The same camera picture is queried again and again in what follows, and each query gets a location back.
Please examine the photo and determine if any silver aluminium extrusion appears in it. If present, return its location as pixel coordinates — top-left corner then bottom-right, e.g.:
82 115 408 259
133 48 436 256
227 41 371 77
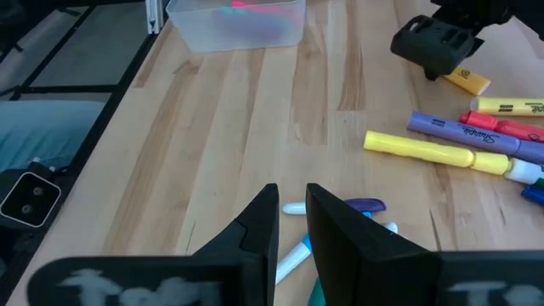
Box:
144 0 165 35

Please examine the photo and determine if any red highlighter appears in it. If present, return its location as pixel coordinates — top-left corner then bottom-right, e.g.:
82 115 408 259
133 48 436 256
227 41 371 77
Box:
457 110 544 144

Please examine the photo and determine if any pale yellow highlighter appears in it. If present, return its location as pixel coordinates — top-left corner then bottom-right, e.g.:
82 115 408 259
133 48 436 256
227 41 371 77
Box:
468 95 544 118

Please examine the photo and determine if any turquoise mini marker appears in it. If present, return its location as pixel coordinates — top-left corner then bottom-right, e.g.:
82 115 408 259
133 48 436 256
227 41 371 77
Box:
275 232 315 286

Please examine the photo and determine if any orange-yellow highlighter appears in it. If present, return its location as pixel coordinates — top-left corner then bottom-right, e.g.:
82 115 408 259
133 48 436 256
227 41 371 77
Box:
441 66 492 97

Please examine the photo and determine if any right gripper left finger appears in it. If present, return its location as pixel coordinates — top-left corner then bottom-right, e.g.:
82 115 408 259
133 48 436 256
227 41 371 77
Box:
190 183 281 306

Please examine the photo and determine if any black depth camera box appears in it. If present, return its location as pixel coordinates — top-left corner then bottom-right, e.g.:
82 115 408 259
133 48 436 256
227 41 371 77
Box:
0 160 63 233

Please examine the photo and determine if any green mini marker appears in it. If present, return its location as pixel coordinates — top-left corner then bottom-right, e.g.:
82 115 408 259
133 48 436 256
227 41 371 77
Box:
306 275 327 306

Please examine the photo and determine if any lavender highlighter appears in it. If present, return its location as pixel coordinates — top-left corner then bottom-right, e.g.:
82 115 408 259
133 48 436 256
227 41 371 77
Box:
406 110 544 167

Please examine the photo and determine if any light blue mini marker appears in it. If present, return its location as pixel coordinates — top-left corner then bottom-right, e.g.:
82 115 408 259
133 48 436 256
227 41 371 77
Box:
361 211 400 235

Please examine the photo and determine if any pink highlighter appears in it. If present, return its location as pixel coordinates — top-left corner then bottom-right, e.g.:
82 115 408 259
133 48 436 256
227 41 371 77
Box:
229 0 286 14

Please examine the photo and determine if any white fat marker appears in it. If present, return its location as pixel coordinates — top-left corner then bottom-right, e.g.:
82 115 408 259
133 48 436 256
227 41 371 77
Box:
504 157 544 186

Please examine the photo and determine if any clear plastic bin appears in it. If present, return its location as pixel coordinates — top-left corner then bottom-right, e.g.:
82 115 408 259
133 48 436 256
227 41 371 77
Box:
165 0 307 54

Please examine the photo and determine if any purple mini marker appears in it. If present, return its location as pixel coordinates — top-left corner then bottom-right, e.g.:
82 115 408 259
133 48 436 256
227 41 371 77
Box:
281 197 388 216

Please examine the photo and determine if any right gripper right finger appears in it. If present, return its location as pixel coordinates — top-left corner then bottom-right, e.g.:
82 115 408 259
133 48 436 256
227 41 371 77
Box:
305 183 441 306

